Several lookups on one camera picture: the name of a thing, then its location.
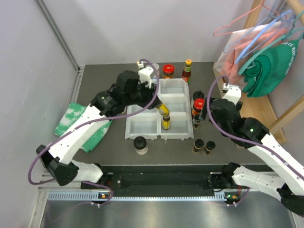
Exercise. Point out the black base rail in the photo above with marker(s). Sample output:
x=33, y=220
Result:
x=164, y=180

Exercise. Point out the teal hanger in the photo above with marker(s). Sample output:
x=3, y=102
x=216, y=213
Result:
x=251, y=61

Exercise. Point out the black cap pepper bottle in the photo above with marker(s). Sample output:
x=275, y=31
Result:
x=210, y=146
x=198, y=145

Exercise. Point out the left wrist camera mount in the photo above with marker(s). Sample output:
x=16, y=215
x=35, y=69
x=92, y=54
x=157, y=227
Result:
x=146, y=74

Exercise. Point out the pink hanger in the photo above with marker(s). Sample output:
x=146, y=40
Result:
x=250, y=17

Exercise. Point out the right red lid sauce jar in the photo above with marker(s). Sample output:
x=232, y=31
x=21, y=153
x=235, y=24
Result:
x=197, y=106

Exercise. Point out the white organizer tray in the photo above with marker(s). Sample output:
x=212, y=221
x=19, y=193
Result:
x=174, y=93
x=145, y=124

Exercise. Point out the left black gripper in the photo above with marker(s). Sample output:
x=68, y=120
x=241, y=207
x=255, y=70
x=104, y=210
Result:
x=150, y=92

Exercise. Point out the back silver lid salt jar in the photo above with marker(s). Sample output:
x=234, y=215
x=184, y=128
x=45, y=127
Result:
x=157, y=67

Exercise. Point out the right white organizer tray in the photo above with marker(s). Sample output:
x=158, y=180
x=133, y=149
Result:
x=174, y=93

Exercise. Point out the black lid shaker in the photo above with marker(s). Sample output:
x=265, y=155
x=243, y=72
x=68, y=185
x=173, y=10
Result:
x=140, y=145
x=197, y=95

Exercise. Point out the right orange cap sauce bottle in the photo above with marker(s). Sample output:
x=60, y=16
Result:
x=187, y=71

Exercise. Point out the small black cap spice bottle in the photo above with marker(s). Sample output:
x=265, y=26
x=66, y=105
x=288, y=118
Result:
x=196, y=121

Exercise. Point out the black lid shaker right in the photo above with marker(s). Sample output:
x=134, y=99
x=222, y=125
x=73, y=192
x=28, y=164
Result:
x=197, y=95

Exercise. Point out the wooden clothes rack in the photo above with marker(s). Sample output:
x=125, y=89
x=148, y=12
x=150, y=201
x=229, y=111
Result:
x=260, y=107

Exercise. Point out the yellow label brown bottle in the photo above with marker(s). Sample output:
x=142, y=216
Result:
x=166, y=122
x=162, y=109

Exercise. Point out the green garment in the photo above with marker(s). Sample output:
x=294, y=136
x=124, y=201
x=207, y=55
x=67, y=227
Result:
x=270, y=68

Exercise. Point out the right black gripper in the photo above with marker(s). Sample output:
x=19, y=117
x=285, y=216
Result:
x=204, y=113

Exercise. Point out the red lid sauce jar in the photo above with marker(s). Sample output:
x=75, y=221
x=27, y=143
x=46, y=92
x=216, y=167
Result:
x=168, y=71
x=197, y=106

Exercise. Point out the black lid shaker front left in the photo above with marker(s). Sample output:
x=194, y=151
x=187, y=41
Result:
x=140, y=145

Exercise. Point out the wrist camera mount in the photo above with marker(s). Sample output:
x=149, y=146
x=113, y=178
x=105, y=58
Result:
x=232, y=93
x=146, y=74

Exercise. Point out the back red lid sauce jar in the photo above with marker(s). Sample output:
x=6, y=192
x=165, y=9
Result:
x=168, y=71

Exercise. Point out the blue hanger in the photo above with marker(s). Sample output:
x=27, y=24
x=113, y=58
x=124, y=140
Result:
x=243, y=42

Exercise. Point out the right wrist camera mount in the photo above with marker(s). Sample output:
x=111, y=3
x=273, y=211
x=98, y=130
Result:
x=232, y=93

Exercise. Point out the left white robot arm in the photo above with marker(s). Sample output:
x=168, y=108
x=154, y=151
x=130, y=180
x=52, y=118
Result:
x=57, y=157

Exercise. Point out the pink white garment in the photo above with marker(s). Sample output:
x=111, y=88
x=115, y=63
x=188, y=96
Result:
x=226, y=67

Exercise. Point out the green white cloth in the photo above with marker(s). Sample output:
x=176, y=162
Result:
x=72, y=114

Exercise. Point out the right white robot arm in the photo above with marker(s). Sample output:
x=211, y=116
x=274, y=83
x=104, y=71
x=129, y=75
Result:
x=287, y=186

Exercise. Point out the left white organizer tray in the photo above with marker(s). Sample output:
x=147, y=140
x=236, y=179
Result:
x=145, y=124

